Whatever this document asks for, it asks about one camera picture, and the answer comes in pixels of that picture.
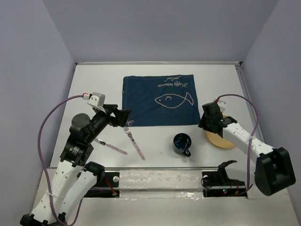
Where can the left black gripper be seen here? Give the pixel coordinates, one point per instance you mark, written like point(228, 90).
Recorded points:
point(121, 116)

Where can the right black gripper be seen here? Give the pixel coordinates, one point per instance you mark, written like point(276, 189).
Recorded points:
point(202, 124)

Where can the yellow round plate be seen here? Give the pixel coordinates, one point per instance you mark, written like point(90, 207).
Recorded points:
point(218, 141)

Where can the pink-handled metal fork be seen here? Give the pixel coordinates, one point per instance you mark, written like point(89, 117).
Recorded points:
point(129, 134)

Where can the pink-handled metal knife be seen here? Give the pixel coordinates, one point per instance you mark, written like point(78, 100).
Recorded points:
point(110, 146)

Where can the dark blue patterned mug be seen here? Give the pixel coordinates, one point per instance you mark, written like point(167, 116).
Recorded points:
point(181, 144)

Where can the dark blue fish-print cloth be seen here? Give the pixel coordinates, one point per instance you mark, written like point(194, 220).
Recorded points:
point(160, 100)

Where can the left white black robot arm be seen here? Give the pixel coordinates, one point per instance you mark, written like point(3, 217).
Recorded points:
point(75, 175)

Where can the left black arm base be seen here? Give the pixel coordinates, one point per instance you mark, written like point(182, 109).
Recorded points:
point(107, 188)

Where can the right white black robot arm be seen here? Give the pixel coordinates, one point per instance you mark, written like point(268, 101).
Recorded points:
point(273, 167)

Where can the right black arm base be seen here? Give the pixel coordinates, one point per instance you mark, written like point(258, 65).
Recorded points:
point(216, 183)

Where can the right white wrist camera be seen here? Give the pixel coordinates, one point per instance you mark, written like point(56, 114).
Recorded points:
point(222, 105)

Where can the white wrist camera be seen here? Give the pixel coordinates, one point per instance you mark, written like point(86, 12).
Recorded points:
point(95, 100)
point(222, 105)

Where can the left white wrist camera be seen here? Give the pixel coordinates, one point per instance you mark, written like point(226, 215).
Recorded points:
point(95, 100)

